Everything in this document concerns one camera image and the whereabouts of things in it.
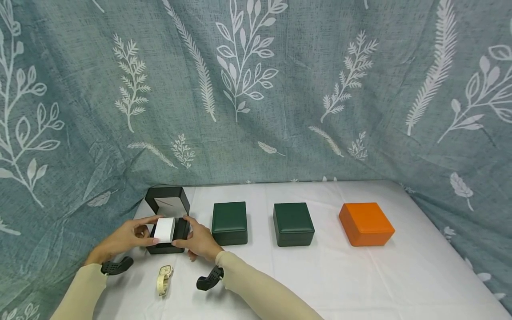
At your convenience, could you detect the person's left hand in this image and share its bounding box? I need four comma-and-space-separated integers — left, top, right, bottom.
84, 215, 164, 266

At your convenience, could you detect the person's right hand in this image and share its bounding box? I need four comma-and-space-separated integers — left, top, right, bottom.
172, 216, 224, 262

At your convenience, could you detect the white watch pillow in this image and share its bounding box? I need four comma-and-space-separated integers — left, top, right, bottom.
154, 217, 176, 244

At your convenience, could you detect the black watch box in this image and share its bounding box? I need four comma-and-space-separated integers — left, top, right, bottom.
144, 186, 191, 255

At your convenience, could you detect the person's left forearm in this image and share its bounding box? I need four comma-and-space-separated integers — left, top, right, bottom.
50, 263, 108, 320

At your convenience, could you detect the black wrist band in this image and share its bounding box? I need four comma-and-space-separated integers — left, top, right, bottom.
100, 256, 134, 276
196, 266, 224, 292

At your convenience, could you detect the cream wrist watch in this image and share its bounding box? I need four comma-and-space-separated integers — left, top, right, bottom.
156, 265, 174, 297

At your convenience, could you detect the dark green box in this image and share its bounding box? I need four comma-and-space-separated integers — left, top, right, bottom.
211, 201, 248, 246
273, 202, 316, 247

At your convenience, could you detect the orange box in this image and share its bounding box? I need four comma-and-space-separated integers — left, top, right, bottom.
339, 202, 396, 247

